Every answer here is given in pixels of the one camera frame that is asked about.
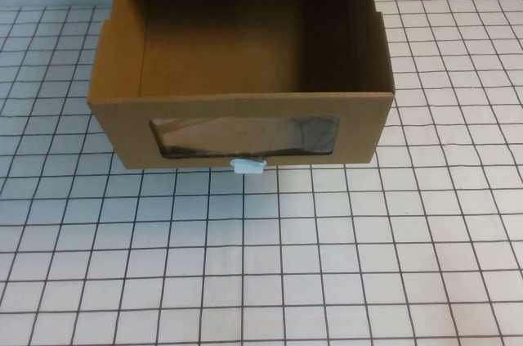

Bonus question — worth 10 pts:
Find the brown cardboard drawer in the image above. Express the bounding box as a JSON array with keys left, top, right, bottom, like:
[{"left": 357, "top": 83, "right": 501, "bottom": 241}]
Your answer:
[{"left": 86, "top": 0, "right": 394, "bottom": 171}]

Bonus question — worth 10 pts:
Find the white grid tablecloth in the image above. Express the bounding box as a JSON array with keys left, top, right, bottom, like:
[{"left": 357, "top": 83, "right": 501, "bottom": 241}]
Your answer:
[{"left": 0, "top": 0, "right": 523, "bottom": 346}]

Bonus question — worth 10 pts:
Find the white plastic drawer handle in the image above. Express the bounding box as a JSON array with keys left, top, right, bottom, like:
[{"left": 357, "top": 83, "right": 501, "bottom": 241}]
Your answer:
[{"left": 230, "top": 159, "right": 267, "bottom": 176}]

